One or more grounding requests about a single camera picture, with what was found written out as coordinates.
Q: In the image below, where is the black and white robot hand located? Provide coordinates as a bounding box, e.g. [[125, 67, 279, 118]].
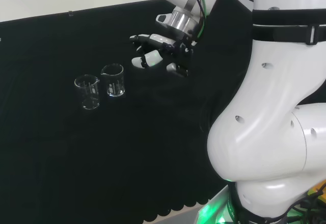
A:
[[129, 32, 198, 78]]

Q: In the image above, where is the clear glass beaker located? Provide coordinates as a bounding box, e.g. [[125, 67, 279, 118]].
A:
[[100, 63, 126, 97], [74, 74, 100, 110]]

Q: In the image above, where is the black bench cloth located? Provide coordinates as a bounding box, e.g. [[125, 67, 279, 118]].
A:
[[0, 0, 254, 223]]

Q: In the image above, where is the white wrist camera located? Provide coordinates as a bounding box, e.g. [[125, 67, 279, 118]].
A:
[[155, 14, 175, 28]]

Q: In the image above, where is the green cable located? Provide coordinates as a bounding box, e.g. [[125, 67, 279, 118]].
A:
[[186, 0, 208, 41]]

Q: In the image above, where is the black strap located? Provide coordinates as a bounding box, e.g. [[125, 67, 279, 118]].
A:
[[251, 8, 326, 46]]

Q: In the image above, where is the black base cable bundle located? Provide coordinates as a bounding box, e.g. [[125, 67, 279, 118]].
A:
[[280, 190, 326, 224]]

